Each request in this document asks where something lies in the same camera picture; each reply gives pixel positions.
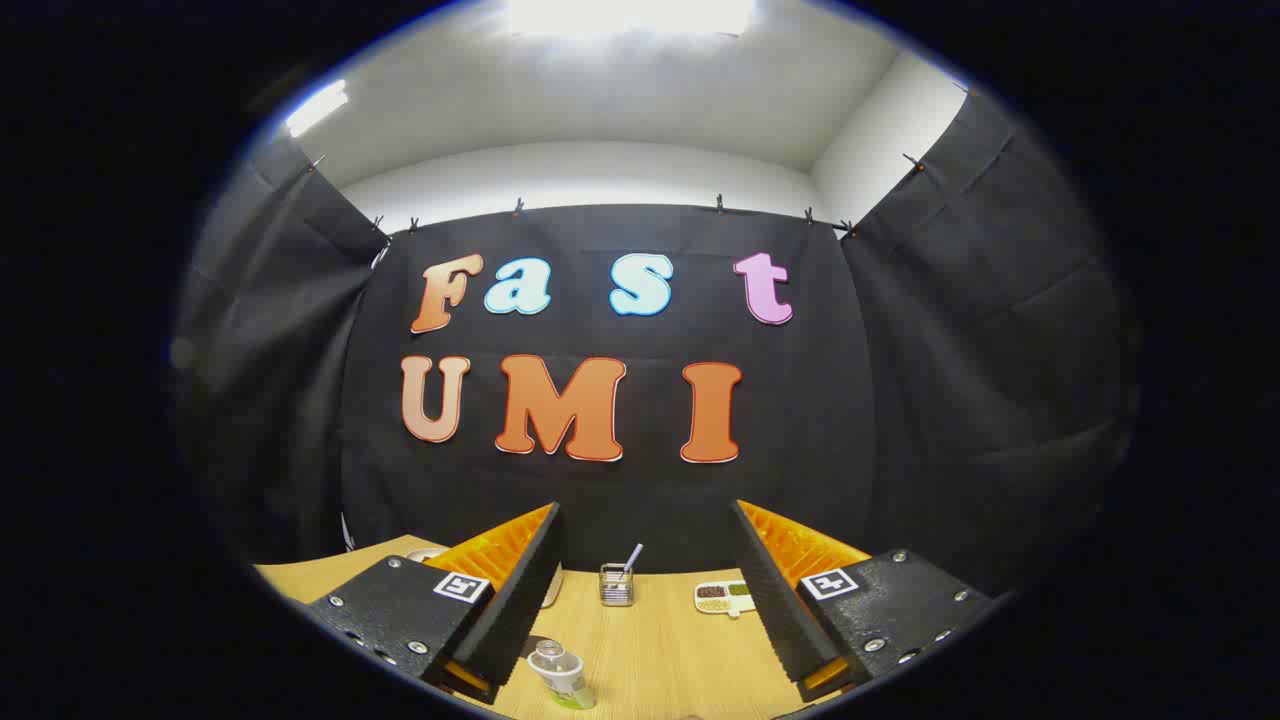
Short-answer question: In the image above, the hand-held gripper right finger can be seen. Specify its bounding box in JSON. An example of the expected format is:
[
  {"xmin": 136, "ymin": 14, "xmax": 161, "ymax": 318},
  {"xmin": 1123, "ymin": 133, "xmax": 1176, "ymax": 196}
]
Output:
[{"xmin": 730, "ymin": 500, "xmax": 1006, "ymax": 703}]

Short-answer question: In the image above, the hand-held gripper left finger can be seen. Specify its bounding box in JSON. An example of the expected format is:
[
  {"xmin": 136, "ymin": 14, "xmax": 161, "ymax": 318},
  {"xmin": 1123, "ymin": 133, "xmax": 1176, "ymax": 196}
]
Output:
[{"xmin": 305, "ymin": 503, "xmax": 563, "ymax": 706}]

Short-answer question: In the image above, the clear bottle with white label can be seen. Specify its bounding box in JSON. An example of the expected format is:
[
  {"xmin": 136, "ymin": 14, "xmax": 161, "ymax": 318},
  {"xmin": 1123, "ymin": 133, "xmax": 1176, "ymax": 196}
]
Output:
[{"xmin": 527, "ymin": 640, "xmax": 597, "ymax": 711}]

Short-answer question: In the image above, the white divided dish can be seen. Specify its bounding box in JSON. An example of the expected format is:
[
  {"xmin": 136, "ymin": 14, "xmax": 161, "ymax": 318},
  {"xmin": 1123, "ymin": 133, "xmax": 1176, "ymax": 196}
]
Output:
[{"xmin": 694, "ymin": 581, "xmax": 757, "ymax": 618}]

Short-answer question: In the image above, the wooden table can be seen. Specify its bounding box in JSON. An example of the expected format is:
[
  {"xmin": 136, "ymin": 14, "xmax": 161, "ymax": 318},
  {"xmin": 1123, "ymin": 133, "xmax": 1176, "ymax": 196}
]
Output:
[{"xmin": 255, "ymin": 535, "xmax": 881, "ymax": 720}]

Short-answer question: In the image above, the narrow ceiling light strip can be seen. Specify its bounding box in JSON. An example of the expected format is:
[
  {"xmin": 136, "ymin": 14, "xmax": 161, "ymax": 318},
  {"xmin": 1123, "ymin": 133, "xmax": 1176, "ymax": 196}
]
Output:
[{"xmin": 285, "ymin": 80, "xmax": 349, "ymax": 138}]

